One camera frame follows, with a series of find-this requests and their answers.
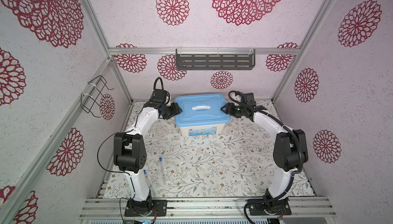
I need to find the blue plastic bin lid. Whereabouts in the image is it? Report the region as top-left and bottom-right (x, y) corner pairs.
(175, 94), (230, 127)

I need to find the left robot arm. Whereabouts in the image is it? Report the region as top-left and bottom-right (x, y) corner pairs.
(104, 77), (182, 222)

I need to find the blue-capped test tube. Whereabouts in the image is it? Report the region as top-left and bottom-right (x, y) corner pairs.
(143, 170), (156, 197)
(159, 157), (167, 186)

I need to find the black wire wall rack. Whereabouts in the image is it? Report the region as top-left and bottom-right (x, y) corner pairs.
(80, 75), (115, 121)

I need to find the white plastic storage bin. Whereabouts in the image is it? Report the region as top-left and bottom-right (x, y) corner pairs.
(178, 123), (226, 137)

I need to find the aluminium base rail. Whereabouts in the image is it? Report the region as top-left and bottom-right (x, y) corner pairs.
(79, 196), (337, 221)

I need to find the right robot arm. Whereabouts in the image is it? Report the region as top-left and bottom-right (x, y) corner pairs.
(221, 91), (309, 224)

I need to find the dark grey wall shelf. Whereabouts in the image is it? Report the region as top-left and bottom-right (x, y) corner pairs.
(175, 49), (256, 71)

